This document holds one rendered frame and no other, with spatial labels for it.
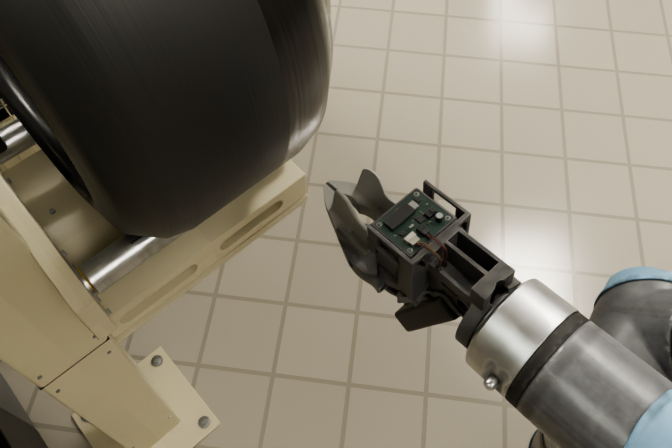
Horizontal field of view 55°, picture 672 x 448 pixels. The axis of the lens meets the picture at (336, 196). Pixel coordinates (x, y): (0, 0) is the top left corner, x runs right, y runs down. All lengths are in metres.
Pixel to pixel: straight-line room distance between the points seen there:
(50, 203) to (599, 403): 0.87
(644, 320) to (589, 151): 1.60
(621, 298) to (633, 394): 0.19
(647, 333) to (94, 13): 0.54
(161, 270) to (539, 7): 1.99
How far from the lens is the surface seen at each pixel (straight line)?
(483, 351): 0.52
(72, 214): 1.10
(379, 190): 0.60
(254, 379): 1.76
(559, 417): 0.51
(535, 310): 0.51
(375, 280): 0.59
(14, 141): 1.07
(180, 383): 1.78
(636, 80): 2.49
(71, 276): 0.87
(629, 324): 0.66
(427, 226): 0.54
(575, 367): 0.50
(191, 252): 0.94
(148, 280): 0.93
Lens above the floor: 1.68
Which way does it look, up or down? 58 degrees down
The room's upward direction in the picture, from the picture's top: straight up
